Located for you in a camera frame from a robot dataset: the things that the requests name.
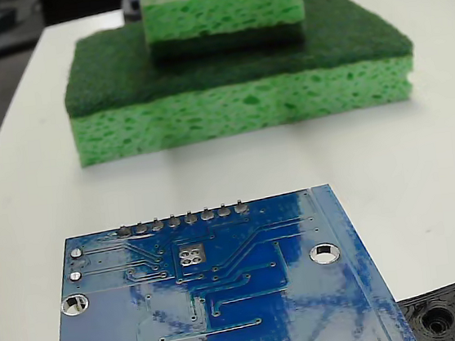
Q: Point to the blue printed circuit board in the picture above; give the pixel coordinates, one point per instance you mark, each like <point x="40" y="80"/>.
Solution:
<point x="230" y="335"/>

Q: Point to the large green scouring sponge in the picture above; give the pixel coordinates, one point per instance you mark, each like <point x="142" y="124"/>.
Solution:
<point x="224" y="109"/>

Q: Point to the small green scouring sponge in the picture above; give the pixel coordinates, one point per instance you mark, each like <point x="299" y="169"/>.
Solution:
<point x="217" y="11"/>

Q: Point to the small grey blurred object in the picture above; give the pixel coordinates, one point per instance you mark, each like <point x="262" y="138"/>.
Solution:
<point x="131" y="7"/>

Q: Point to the black cabinet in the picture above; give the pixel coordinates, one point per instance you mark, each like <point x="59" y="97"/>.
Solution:
<point x="77" y="4"/>

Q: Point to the black plastic mount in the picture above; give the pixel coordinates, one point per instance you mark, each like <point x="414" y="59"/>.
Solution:
<point x="453" y="309"/>

